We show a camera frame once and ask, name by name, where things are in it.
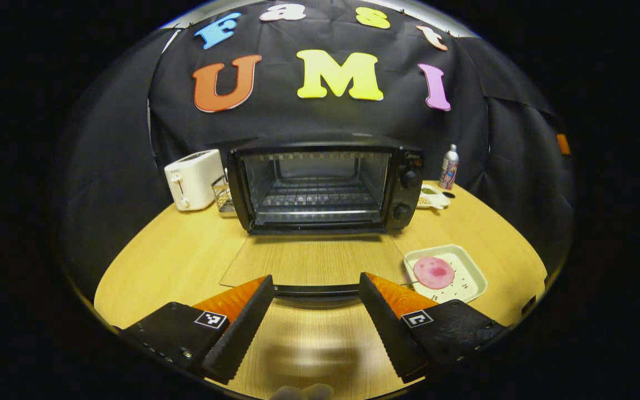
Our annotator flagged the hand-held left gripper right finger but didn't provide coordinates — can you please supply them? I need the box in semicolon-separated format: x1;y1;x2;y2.
358;272;511;384

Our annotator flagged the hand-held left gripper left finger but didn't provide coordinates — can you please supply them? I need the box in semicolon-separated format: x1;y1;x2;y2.
118;274;276;386

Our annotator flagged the pink round food slice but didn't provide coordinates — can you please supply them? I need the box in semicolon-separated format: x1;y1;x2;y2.
413;256;456;290

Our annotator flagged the white square food tray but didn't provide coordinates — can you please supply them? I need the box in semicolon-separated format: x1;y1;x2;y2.
403;244;489;305

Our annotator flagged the black electric oven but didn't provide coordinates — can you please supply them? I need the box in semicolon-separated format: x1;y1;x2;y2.
219;132;426;310

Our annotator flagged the silver spray bottle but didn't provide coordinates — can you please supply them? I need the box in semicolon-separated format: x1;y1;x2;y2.
439;144;460;191

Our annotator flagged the white divided grain dish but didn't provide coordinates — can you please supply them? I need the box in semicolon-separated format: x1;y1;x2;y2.
417;184;452;211

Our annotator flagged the white toaster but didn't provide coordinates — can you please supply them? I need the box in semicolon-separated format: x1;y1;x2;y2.
164;148;226;212

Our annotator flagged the metal wire rack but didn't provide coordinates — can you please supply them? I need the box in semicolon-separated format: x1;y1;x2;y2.
211;176;238;215

